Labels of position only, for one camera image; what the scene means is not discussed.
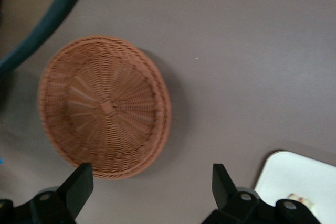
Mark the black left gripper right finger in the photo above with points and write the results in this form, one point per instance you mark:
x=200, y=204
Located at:
x=225, y=195

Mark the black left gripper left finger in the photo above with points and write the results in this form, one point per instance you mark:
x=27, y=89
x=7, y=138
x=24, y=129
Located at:
x=76, y=190

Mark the cream rectangular tray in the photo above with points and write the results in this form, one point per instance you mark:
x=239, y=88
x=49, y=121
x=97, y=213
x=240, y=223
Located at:
x=296, y=174

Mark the brown round wicker basket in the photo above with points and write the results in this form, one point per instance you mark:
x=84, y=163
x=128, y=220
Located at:
x=105, y=108

